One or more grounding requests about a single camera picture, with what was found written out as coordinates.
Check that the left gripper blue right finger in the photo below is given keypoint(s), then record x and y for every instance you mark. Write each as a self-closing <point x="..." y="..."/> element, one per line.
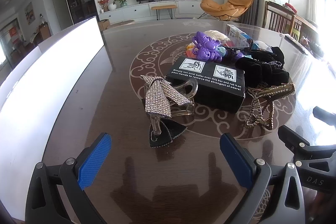
<point x="285" y="204"/>

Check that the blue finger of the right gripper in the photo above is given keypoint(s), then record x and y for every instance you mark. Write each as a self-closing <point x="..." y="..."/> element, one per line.
<point x="294" y="142"/>

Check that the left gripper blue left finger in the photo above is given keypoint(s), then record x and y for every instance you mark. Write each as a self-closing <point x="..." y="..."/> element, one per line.
<point x="44" y="203"/>

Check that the gold pearl hair claw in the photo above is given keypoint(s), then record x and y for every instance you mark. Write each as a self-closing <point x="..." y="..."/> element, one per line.
<point x="262" y="104"/>

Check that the black velvet cloth bundle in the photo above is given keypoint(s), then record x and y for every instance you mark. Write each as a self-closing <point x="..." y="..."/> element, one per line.
<point x="263" y="69"/>

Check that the black printed soap box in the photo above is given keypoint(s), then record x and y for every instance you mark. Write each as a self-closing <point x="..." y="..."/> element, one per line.
<point x="219" y="86"/>

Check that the blue white medicine box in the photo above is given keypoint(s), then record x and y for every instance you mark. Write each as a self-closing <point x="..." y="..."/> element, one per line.
<point x="238" y="38"/>

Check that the purple toy wand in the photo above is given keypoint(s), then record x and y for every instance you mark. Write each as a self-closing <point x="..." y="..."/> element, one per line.
<point x="208" y="49"/>

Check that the cream knitted pouch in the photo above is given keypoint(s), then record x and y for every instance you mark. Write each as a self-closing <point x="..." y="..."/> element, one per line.
<point x="216" y="35"/>

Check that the silver rhinestone bow hair clip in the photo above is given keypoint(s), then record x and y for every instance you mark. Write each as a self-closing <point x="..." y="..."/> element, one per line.
<point x="163" y="100"/>

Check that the white cardboard sorting box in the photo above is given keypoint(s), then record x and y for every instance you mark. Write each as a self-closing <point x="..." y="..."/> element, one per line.
<point x="32" y="96"/>

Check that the wooden dining chair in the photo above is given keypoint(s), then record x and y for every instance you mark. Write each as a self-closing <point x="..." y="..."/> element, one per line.
<point x="278" y="18"/>

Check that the black velvet bow clip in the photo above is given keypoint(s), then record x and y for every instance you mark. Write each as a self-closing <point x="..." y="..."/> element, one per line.
<point x="170" y="130"/>

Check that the orange lounge chair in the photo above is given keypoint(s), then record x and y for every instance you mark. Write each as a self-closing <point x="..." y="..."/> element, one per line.
<point x="232" y="9"/>

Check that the white tv cabinet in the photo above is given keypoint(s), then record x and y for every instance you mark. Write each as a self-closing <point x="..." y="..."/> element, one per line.
<point x="154" y="11"/>

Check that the small wooden bench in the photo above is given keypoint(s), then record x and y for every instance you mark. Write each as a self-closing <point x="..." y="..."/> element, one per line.
<point x="168" y="8"/>

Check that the brown cardboard box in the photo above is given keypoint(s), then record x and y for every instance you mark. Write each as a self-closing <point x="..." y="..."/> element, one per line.
<point x="103" y="24"/>

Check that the red flower vase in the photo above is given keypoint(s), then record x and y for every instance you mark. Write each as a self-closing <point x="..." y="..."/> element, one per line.
<point x="103" y="5"/>

